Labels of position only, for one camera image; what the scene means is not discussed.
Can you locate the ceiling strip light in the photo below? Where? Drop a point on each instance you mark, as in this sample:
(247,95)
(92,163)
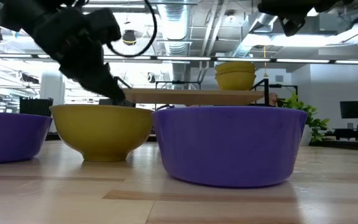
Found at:
(303,61)
(356,62)
(43,56)
(182,58)
(8,56)
(244,59)
(126,57)

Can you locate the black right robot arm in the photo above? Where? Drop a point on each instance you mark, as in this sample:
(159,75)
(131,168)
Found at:
(328,3)

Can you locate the wooden shelf with black legs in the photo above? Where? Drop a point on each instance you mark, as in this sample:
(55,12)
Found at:
(191,96)

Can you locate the black computer monitor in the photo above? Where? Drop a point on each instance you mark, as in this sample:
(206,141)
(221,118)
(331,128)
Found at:
(129,102)
(354,109)

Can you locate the black aluminium table frame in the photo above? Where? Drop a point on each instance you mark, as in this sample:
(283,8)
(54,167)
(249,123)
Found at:
(179,82)

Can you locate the black cabinet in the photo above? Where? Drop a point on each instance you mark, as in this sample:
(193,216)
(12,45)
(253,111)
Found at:
(36,107)

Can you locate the small potted green plant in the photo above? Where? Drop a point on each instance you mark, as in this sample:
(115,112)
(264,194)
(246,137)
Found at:
(309,118)

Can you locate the person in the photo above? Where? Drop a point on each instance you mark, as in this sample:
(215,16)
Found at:
(273,99)

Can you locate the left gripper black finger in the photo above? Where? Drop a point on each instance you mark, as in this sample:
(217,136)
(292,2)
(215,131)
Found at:
(98,81)

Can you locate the dark office desk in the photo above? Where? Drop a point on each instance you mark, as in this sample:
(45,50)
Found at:
(353,133)

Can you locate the blue plastic bowl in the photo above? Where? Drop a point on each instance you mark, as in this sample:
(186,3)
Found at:
(8,137)
(228,146)

